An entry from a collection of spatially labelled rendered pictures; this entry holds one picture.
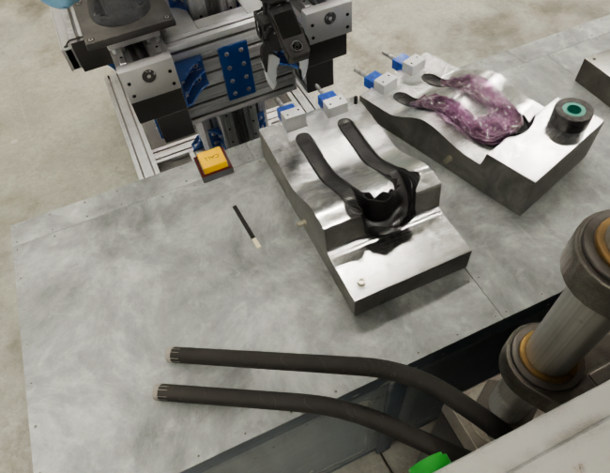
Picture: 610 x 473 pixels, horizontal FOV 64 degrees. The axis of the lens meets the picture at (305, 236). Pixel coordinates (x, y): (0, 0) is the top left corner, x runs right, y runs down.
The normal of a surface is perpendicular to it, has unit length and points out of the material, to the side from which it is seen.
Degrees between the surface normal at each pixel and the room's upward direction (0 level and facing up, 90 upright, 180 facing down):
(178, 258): 0
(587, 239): 0
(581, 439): 22
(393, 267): 0
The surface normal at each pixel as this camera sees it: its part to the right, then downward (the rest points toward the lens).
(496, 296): -0.07, -0.59
